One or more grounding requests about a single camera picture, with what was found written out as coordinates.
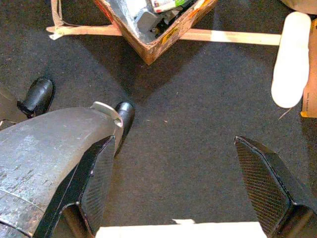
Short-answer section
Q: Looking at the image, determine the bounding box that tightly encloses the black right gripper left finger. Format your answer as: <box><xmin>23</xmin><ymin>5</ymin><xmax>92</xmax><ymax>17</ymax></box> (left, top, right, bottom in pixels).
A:
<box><xmin>33</xmin><ymin>135</ymin><xmax>117</xmax><ymax>238</ymax></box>

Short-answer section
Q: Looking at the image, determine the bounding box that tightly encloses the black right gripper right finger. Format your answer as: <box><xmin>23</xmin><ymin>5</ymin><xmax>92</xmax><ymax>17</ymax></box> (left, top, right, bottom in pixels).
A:
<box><xmin>234</xmin><ymin>135</ymin><xmax>317</xmax><ymax>238</ymax></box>

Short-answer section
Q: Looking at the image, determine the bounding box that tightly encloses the large dark carpet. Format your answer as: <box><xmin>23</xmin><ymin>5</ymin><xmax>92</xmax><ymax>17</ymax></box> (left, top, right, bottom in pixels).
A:
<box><xmin>0</xmin><ymin>0</ymin><xmax>317</xmax><ymax>238</ymax></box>

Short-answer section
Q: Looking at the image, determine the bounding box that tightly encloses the cardboard box with labels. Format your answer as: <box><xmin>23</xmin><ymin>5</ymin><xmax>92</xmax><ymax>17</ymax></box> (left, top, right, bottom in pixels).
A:
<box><xmin>300</xmin><ymin>18</ymin><xmax>317</xmax><ymax>119</ymax></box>

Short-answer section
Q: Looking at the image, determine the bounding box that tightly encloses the white slipper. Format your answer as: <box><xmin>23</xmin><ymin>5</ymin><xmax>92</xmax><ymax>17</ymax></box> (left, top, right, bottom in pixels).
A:
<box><xmin>270</xmin><ymin>11</ymin><xmax>312</xmax><ymax>109</ymax></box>

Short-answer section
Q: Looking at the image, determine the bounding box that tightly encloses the open cardboard box of items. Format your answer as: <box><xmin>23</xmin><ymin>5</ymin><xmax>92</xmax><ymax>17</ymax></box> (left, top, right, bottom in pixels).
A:
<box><xmin>94</xmin><ymin>0</ymin><xmax>218</xmax><ymax>65</ymax></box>

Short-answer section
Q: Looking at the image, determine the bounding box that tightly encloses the white packing strap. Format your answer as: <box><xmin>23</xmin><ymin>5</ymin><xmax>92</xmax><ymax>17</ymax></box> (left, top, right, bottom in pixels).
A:
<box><xmin>51</xmin><ymin>0</ymin><xmax>65</xmax><ymax>28</ymax></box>

